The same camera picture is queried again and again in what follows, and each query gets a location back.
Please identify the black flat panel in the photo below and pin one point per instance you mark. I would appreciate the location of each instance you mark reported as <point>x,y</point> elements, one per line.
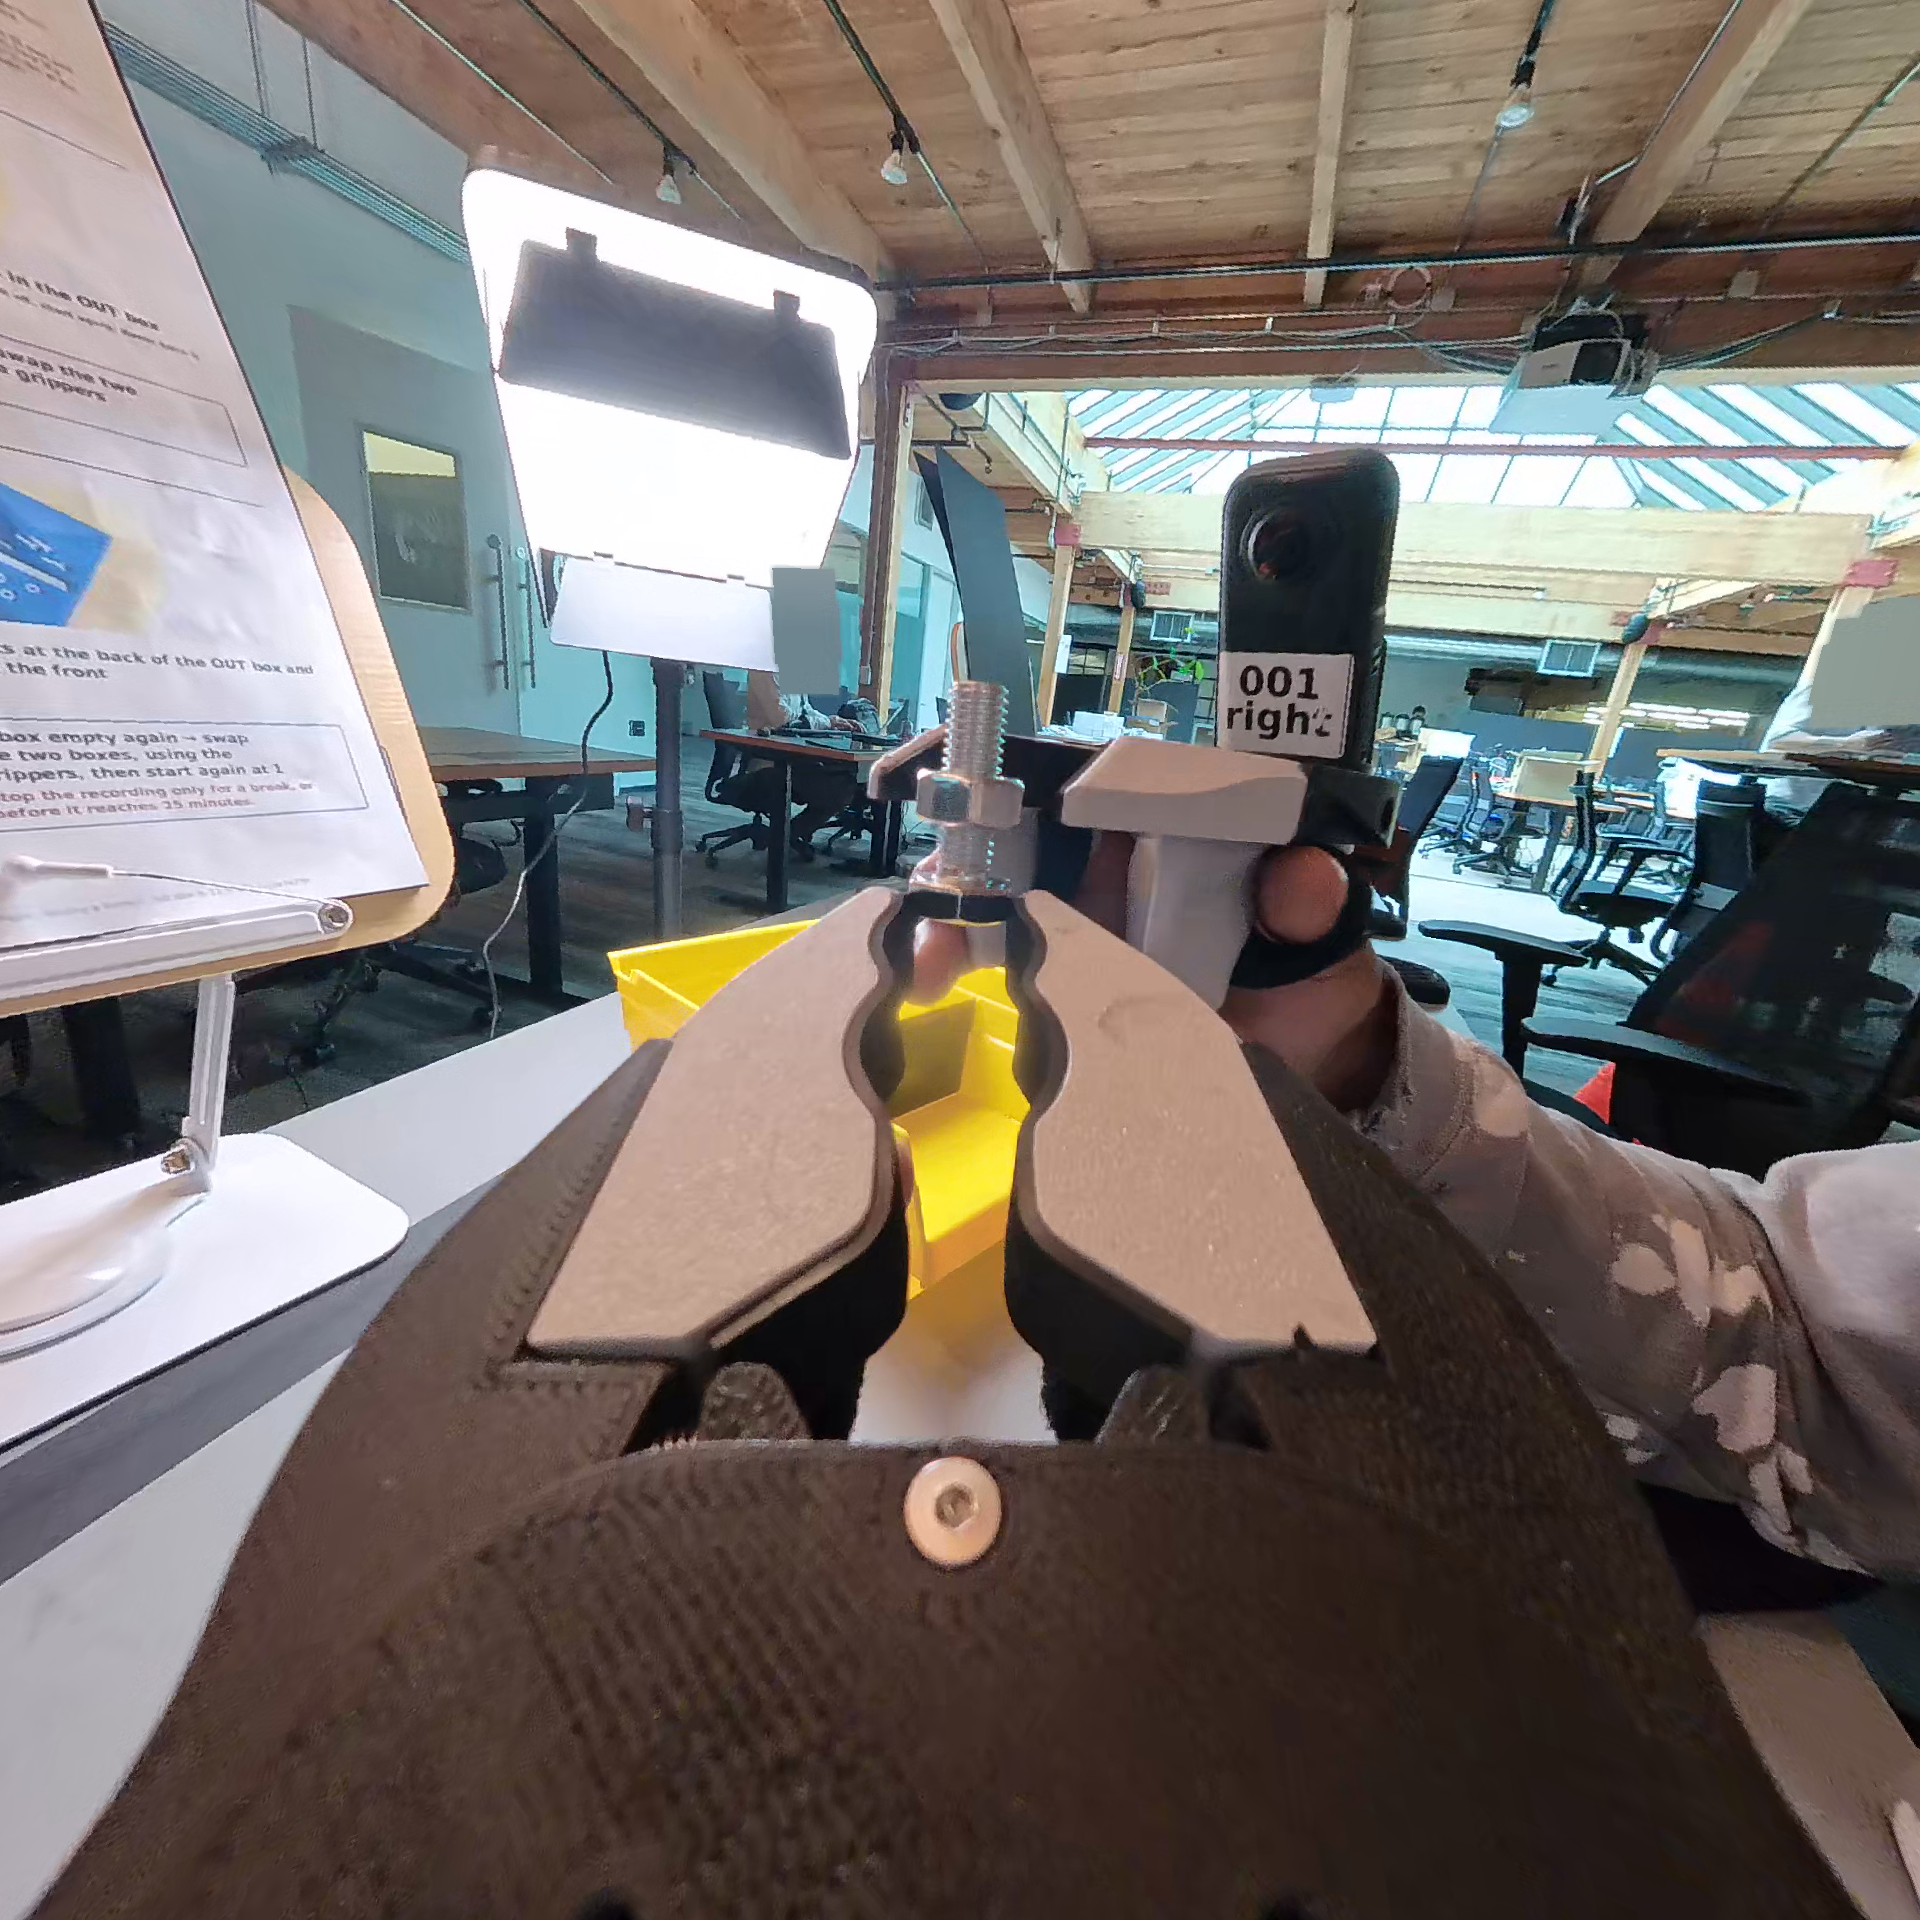
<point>977,585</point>

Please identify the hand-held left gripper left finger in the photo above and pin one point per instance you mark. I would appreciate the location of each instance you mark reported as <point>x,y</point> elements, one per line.
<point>721,1201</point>

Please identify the wooden desk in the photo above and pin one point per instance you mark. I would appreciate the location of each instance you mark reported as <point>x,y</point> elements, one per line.
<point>539,756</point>
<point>795,749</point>

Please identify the person's right forearm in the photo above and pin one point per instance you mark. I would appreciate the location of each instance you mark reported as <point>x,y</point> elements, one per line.
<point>1622,1259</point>

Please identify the person's right hand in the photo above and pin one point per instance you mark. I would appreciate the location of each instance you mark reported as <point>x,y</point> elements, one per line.
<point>1322,989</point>

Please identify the studio light panel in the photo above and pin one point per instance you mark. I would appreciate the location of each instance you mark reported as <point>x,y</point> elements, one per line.
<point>675,392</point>

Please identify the instruction sheet stand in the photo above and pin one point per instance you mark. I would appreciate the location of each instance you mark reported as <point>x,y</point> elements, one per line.
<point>151,539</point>

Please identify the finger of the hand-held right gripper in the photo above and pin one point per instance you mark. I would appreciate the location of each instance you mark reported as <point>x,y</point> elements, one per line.
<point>1201,795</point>
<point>911,771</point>

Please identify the ceiling projector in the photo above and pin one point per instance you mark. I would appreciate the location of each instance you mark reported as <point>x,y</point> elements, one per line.
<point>1575,345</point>

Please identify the silver hex bolt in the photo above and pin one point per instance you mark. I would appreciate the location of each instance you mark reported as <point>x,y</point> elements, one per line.
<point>970,812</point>

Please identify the black mesh office chair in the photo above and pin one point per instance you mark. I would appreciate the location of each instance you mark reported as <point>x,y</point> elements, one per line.
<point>1727,961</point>

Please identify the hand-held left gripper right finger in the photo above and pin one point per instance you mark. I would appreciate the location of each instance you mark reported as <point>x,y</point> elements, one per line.
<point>1201,1201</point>

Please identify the yellow plastic bin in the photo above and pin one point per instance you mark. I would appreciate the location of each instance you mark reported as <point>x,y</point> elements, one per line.
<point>707,977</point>

